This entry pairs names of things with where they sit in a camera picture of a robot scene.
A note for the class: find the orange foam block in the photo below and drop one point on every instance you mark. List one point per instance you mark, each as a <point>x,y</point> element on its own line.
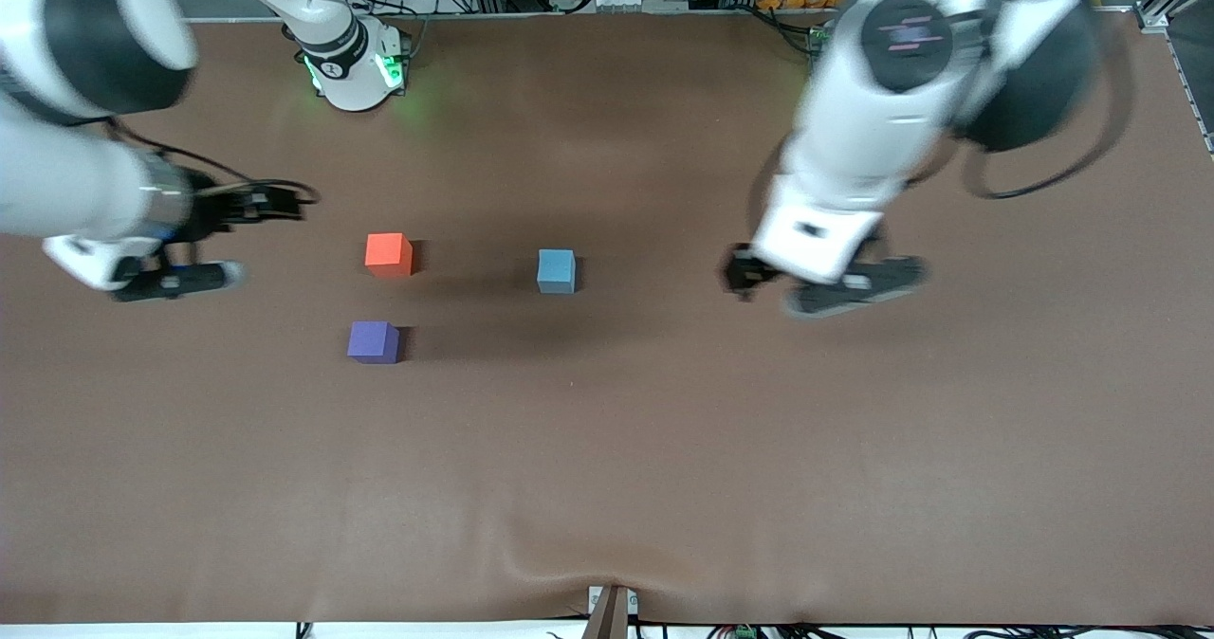
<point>389,254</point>

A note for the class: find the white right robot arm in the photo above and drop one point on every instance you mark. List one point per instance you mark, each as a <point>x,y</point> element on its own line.
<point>57,184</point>

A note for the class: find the purple foam block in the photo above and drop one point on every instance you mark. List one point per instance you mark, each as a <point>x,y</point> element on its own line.
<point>373,341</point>

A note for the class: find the white terminal block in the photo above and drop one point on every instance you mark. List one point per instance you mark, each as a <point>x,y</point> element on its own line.
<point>618,0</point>

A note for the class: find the blue foam block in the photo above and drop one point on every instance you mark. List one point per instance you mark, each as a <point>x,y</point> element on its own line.
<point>557,271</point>

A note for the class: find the brown table edge clamp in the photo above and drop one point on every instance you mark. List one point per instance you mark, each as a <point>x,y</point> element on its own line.
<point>610,612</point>

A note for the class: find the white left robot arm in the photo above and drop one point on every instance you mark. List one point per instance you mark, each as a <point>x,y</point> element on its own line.
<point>882,127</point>

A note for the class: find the brown table cover sheet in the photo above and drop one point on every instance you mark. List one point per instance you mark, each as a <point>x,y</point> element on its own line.
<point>607,449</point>

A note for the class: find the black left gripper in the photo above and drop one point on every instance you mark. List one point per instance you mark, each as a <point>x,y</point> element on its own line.
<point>739,272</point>

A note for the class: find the metal corner bracket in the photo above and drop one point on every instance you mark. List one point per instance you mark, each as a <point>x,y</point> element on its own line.
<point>1152,19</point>

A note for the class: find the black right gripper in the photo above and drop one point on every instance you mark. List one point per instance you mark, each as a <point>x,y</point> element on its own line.
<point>211,210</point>

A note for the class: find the green plug connector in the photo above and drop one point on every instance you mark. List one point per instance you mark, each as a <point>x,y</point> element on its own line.
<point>744,632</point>

